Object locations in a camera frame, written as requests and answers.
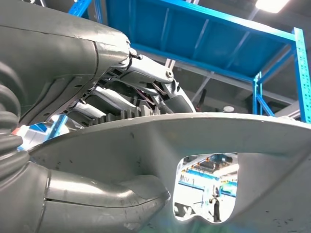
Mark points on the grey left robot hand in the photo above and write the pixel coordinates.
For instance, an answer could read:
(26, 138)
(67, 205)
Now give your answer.
(48, 64)

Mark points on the blue metal shelf rack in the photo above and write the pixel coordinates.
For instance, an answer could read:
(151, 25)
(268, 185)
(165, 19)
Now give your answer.
(194, 32)

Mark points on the ceiling light panel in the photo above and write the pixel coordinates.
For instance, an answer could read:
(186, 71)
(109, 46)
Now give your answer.
(272, 4)

